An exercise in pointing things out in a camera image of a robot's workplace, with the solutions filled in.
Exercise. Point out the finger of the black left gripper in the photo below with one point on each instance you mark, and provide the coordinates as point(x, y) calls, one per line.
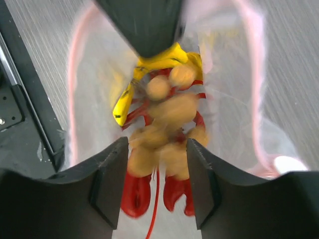
point(149, 26)

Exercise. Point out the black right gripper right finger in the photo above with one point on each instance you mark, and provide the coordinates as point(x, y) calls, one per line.
point(233, 204)

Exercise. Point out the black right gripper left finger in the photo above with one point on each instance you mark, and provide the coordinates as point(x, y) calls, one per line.
point(82, 202)

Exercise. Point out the yellow banana bunch toy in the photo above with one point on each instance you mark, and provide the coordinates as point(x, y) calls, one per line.
point(160, 65)

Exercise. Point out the red chili pepper toy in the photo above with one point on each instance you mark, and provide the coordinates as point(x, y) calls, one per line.
point(142, 192)

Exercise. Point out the clear pink zip top bag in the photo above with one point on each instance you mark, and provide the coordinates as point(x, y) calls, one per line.
point(230, 37)

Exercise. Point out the brown longan bunch toy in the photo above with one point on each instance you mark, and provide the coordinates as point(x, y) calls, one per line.
point(163, 141)

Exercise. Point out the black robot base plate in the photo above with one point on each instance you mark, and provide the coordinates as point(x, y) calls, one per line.
point(30, 135)

